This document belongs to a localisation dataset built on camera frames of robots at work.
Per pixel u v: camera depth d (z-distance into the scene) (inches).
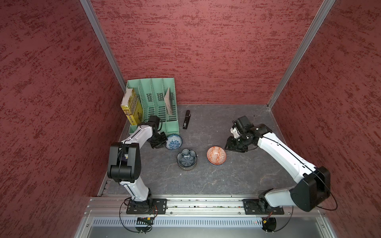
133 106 36.3
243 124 24.9
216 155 35.3
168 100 39.6
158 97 45.0
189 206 29.8
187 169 31.4
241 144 26.2
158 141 31.5
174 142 38.3
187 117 43.2
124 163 18.9
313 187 15.6
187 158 33.5
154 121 30.6
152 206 28.6
